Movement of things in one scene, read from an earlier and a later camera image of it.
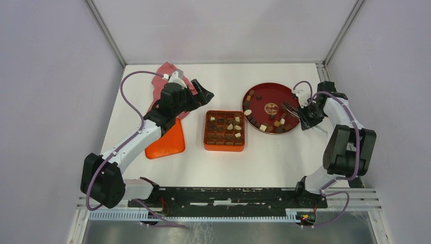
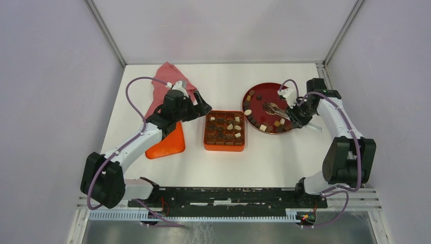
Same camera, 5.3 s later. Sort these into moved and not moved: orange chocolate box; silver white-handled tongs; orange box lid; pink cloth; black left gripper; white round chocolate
Moved: silver white-handled tongs; black left gripper
Not moved: orange box lid; orange chocolate box; white round chocolate; pink cloth
